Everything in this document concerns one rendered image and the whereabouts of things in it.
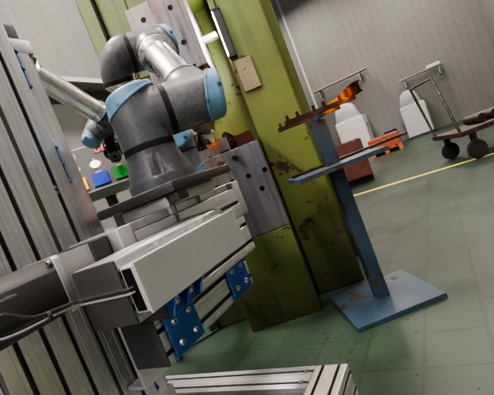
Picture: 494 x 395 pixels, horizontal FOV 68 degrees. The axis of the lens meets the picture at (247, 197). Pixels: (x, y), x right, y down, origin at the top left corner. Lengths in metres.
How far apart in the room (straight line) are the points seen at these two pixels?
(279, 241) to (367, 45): 10.43
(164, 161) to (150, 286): 0.36
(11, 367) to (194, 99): 0.59
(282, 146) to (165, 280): 1.56
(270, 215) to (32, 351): 1.30
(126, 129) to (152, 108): 0.07
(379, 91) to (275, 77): 9.85
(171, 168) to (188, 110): 0.13
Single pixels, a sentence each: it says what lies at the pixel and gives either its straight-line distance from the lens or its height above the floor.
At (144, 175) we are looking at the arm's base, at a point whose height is 0.85.
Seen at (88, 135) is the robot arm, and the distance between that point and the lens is 1.56.
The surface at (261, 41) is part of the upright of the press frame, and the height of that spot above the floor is 1.40.
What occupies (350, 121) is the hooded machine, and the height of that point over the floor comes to 1.07.
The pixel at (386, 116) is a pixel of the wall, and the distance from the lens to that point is 11.79.
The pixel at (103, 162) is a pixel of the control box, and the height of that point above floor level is 1.08.
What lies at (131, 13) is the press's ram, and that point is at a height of 1.74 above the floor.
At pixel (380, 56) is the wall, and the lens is 11.88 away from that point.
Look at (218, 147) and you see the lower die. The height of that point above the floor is 0.95.
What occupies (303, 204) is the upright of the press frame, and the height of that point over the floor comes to 0.51.
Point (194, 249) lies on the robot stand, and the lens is 0.56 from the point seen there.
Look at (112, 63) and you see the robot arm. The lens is 1.21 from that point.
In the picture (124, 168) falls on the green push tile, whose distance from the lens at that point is 1.87.
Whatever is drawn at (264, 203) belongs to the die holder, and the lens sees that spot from 1.81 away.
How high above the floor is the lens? 0.78
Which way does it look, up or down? 4 degrees down
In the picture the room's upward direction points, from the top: 21 degrees counter-clockwise
